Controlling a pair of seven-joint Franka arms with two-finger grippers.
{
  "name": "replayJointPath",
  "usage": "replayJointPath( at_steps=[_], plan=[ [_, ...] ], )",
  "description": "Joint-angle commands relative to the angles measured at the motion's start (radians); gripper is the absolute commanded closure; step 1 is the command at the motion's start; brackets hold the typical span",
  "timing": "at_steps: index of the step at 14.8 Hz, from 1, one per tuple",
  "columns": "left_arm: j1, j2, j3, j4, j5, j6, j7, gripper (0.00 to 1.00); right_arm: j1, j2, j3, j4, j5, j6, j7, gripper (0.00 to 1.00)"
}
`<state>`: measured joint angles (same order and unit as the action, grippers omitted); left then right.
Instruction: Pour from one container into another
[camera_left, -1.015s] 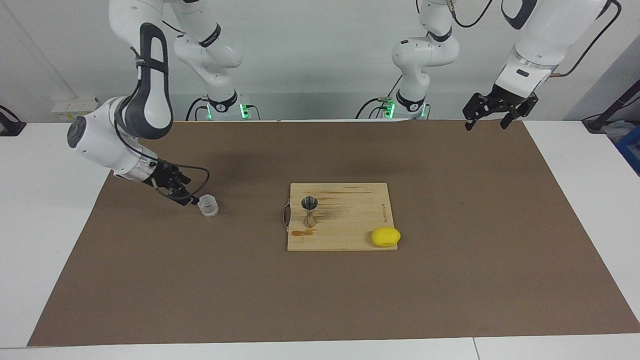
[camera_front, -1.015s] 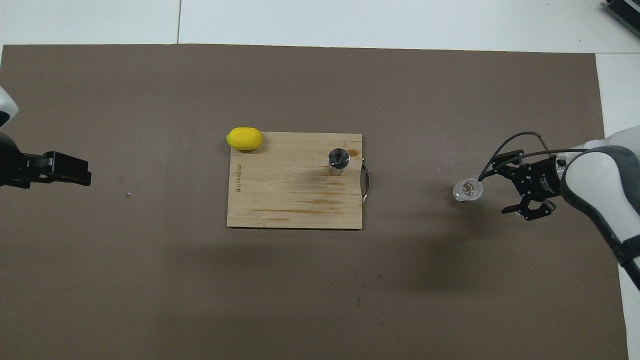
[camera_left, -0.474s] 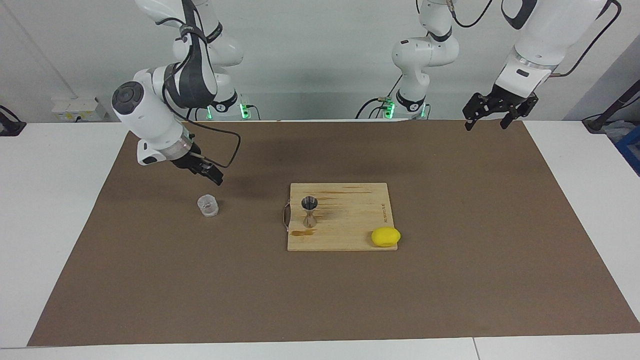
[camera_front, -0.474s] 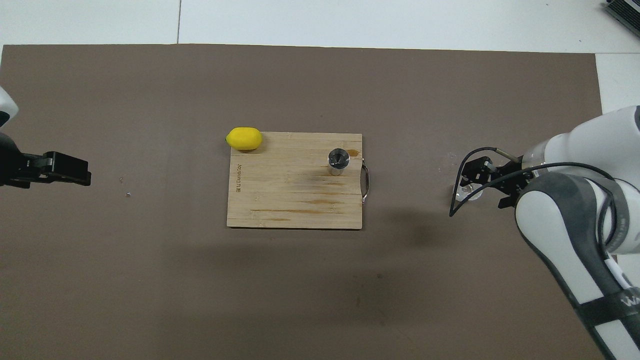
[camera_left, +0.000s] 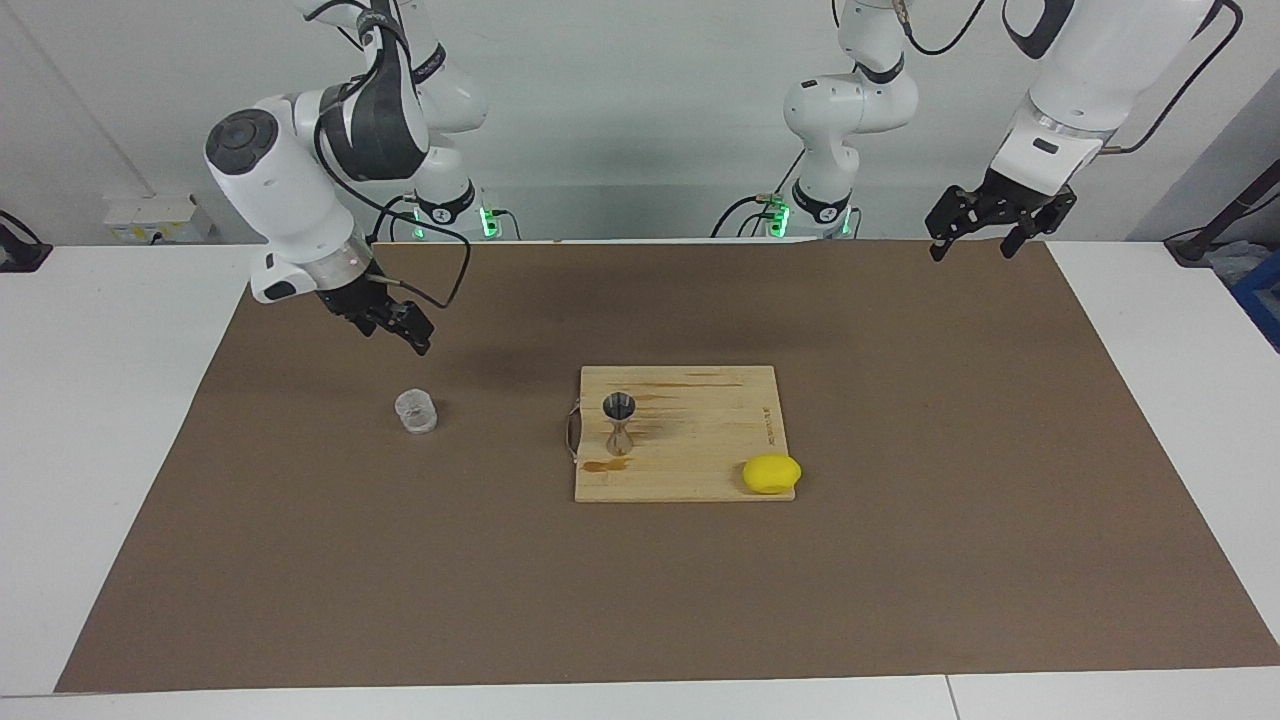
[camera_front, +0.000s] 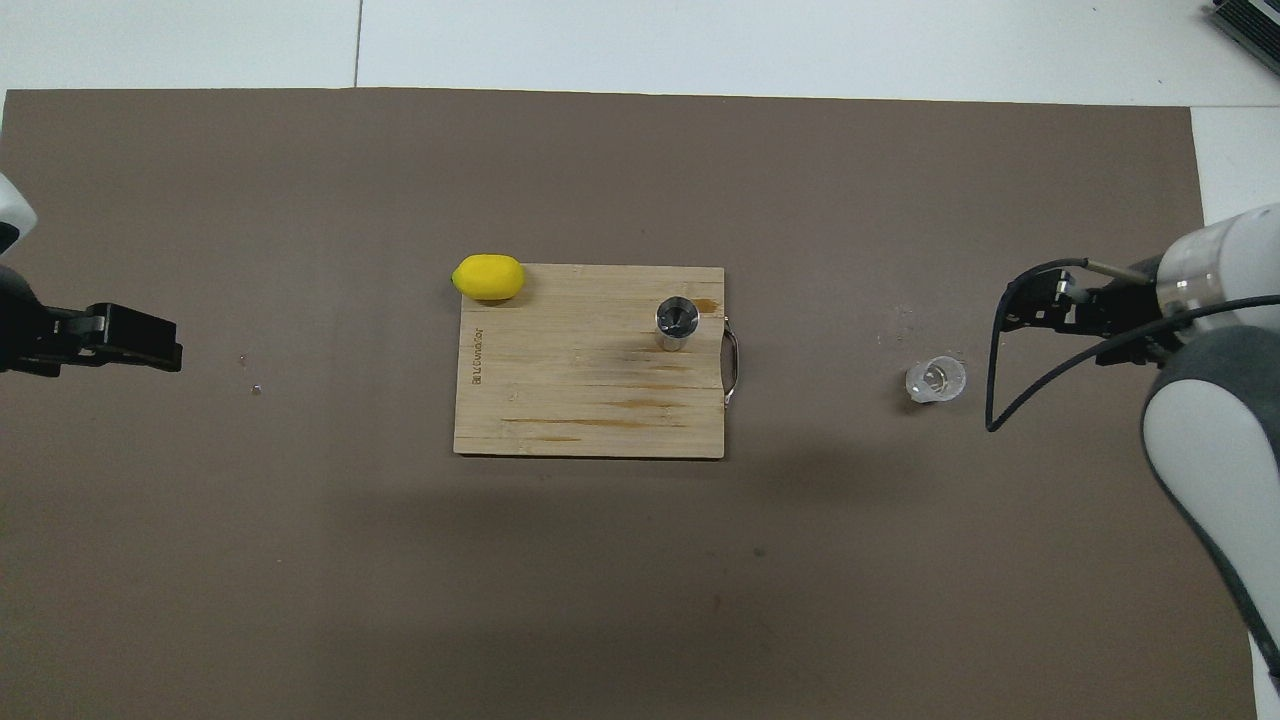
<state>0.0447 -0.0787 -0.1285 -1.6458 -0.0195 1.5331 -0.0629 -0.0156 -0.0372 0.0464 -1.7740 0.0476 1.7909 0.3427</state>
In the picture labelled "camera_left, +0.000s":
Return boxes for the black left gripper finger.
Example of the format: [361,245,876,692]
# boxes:
[925,183,987,263]
[1002,190,1079,259]

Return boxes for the small clear cup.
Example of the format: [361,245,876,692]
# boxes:
[395,390,441,435]

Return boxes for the steel double jigger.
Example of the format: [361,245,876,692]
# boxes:
[601,393,638,458]

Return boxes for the black stand leg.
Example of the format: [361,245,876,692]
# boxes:
[1165,158,1280,267]

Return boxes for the clear plastic bag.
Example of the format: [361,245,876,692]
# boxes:
[1205,240,1266,291]

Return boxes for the white power strip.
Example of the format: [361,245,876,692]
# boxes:
[103,193,216,244]

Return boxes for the blue crate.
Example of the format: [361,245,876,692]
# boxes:
[1230,250,1280,351]

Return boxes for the brown table mat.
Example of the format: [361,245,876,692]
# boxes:
[55,238,1280,694]

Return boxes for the wooden cutting board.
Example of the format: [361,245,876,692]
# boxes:
[565,365,797,504]

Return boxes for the yellow lemon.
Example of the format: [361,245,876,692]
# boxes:
[742,453,803,496]

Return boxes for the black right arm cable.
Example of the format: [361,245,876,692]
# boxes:
[300,0,473,311]

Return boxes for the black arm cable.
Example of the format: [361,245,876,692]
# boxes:
[895,0,1251,161]
[300,0,473,311]

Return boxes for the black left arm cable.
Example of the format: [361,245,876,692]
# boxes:
[895,0,1251,161]

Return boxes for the black left base cables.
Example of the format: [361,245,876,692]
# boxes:
[710,150,806,239]

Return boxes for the black clamp mount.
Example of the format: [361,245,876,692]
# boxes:
[0,210,53,273]

